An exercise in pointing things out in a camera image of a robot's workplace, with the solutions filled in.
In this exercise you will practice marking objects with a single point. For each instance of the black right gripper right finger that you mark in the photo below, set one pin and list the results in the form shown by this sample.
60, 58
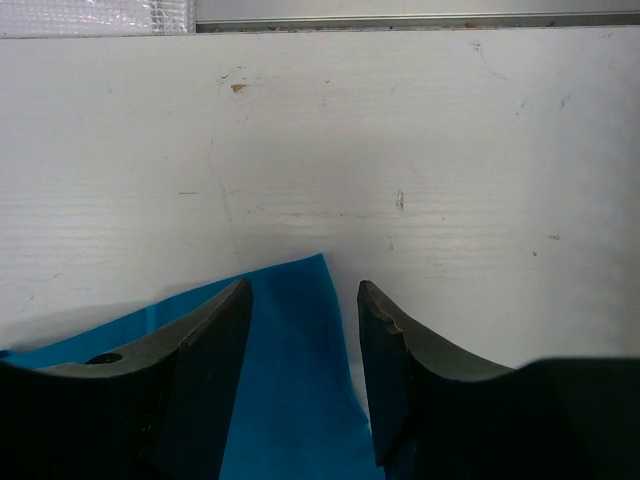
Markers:
438, 411

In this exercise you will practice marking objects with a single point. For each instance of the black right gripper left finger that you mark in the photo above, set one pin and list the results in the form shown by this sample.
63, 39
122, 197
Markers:
159, 407

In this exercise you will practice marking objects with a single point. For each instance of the blue t shirt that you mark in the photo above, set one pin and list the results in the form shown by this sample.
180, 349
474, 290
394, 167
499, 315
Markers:
296, 415

